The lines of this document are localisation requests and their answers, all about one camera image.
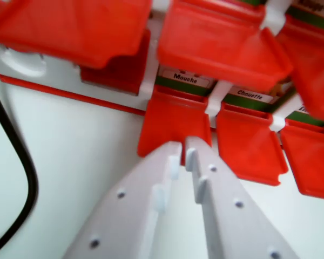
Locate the Chouette picture card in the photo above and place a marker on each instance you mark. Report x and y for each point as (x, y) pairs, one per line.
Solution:
(249, 95)

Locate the Mouche picture card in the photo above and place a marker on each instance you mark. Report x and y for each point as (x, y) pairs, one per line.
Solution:
(186, 79)

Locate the red plastic flap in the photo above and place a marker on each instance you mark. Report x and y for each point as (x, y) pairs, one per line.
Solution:
(310, 159)
(248, 145)
(172, 121)
(218, 46)
(313, 75)
(70, 29)

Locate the red and white game board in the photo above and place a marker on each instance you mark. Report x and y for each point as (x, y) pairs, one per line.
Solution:
(19, 63)

